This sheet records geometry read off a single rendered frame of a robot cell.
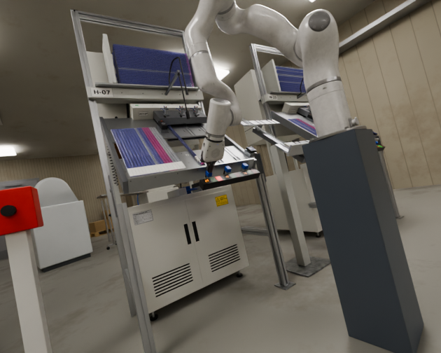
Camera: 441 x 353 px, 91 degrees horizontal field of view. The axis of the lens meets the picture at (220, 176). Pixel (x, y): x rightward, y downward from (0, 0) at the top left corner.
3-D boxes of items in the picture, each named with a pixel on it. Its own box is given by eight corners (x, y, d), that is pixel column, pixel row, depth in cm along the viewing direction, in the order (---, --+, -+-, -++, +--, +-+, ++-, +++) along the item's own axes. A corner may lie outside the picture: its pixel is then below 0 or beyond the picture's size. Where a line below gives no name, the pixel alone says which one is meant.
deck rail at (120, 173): (129, 193, 90) (127, 181, 86) (123, 194, 89) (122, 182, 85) (103, 126, 137) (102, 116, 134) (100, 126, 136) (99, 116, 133)
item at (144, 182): (251, 169, 123) (255, 158, 119) (129, 193, 90) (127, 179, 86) (250, 168, 124) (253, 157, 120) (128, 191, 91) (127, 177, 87)
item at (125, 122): (218, 140, 148) (219, 133, 146) (113, 150, 115) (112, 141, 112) (197, 122, 170) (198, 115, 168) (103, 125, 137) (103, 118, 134)
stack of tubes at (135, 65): (194, 87, 162) (187, 53, 163) (120, 83, 136) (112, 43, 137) (188, 95, 173) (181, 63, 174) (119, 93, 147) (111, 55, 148)
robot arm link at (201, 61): (218, 66, 100) (236, 128, 99) (187, 64, 92) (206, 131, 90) (228, 53, 93) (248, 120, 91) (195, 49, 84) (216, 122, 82)
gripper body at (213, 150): (208, 140, 88) (205, 164, 94) (229, 139, 93) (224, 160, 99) (200, 133, 93) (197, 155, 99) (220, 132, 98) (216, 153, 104)
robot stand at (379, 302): (424, 324, 74) (372, 128, 78) (414, 360, 63) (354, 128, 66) (365, 309, 88) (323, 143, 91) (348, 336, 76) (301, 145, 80)
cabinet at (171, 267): (251, 274, 144) (231, 184, 148) (145, 329, 109) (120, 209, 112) (208, 258, 200) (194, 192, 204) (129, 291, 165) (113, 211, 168)
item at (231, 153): (251, 164, 123) (253, 160, 121) (127, 186, 89) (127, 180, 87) (233, 148, 135) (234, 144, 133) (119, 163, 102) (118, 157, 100)
